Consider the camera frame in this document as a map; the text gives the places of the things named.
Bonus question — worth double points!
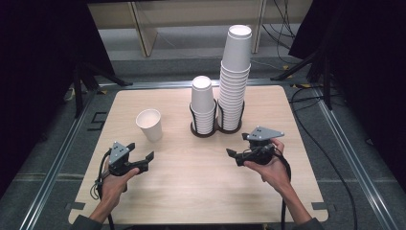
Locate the tall stack of paper cups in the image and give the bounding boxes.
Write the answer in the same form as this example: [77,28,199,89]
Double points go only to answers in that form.
[217,24,253,131]

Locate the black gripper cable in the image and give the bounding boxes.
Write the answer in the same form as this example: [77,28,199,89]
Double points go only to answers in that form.
[89,149,117,230]
[269,149,292,230]

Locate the short stack of paper cups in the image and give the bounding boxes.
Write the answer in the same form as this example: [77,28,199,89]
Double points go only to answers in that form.
[190,75,216,135]

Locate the black wire cup holder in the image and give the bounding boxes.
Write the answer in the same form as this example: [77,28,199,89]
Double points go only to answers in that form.
[189,99,246,139]

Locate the black curtain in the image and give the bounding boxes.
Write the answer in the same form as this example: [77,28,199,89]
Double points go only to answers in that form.
[0,0,117,196]
[288,0,406,193]

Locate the aluminium floor rail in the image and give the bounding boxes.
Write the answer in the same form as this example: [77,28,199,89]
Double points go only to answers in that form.
[97,79,296,91]
[18,90,97,230]
[310,87,401,230]

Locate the light wooden furniture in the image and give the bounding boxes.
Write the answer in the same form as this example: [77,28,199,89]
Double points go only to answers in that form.
[87,0,267,58]

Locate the person's right hand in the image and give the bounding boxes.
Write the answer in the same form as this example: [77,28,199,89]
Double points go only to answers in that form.
[243,137,292,195]

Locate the black metal stand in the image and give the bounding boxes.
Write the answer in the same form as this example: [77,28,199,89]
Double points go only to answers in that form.
[72,60,134,120]
[270,47,335,111]

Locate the black floor cable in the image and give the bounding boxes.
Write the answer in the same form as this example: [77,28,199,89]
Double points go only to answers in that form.
[288,85,358,230]

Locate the white paper cup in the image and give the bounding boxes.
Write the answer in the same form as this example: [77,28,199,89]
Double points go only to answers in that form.
[135,108,163,143]

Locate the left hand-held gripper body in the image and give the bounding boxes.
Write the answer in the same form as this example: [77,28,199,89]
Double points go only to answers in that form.
[107,141,143,177]

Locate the bundle of black cables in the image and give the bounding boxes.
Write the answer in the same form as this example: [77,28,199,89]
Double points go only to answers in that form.
[260,0,300,51]

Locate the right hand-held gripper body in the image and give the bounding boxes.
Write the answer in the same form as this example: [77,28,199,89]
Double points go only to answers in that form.
[242,126,285,167]

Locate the person's left hand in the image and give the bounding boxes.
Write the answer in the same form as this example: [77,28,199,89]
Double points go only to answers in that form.
[100,167,142,209]

